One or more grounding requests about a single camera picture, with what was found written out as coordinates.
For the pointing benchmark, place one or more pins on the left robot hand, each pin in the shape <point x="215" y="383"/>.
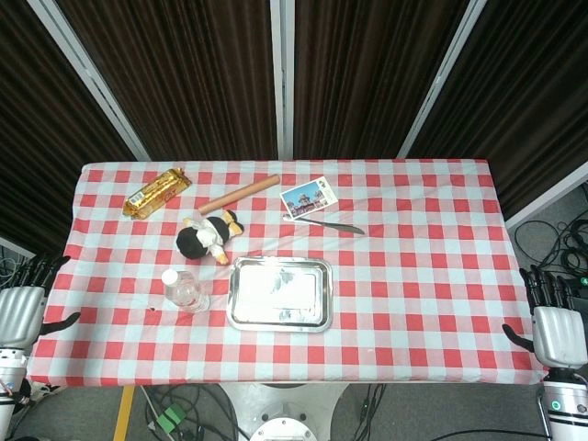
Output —
<point x="18" y="308"/>

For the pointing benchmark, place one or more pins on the rectangular metal tray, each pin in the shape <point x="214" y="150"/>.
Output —
<point x="279" y="294"/>

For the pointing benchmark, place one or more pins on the transparent water bottle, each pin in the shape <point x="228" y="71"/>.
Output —
<point x="184" y="292"/>

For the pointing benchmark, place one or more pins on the picture postcard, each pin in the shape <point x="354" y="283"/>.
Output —
<point x="308" y="197"/>

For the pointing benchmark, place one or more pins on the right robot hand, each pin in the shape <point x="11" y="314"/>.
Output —
<point x="553" y="331"/>

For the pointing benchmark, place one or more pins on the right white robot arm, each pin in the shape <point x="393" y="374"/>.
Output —
<point x="566" y="404"/>

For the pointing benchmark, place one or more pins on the red white checkered tablecloth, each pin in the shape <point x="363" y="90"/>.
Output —
<point x="367" y="294"/>

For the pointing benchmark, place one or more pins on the yellow floor tape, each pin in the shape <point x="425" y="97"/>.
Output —
<point x="123" y="413"/>

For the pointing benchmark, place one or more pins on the wooden rolling pin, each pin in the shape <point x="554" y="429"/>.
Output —
<point x="239" y="195"/>

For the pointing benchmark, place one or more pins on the black and white plush toy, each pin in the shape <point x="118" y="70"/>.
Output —
<point x="206" y="236"/>

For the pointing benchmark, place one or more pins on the metal table knife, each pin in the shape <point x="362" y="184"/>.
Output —
<point x="326" y="223"/>

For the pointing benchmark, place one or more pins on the green connector block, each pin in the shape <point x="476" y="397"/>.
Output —
<point x="171" y="417"/>

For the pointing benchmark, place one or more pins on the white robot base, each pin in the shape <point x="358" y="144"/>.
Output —
<point x="281" y="411"/>

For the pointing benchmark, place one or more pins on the golden snack package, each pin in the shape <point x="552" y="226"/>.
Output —
<point x="156" y="193"/>

